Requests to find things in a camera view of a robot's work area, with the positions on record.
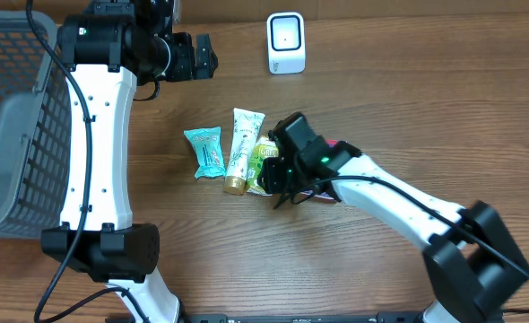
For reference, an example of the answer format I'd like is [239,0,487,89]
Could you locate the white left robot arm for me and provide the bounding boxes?
[41,0,218,323]

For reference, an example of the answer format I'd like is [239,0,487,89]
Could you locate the teal wet wipes packet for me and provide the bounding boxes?
[184,127,226,179]

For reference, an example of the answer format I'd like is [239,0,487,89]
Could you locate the white Pantene tube gold cap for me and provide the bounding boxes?
[223,108,265,195]

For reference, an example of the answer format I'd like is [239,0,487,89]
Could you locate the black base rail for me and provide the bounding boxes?
[186,309,506,323]

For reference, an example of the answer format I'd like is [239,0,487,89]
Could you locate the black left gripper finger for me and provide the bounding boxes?
[196,34,214,58]
[195,58,219,80]

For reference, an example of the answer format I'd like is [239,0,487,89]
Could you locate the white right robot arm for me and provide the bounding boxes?
[258,112,529,322]

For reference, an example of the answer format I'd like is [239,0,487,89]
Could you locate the white barcode scanner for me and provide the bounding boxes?
[266,12,306,74]

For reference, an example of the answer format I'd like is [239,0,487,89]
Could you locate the dark grey plastic basket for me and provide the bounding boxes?
[0,11,71,239]

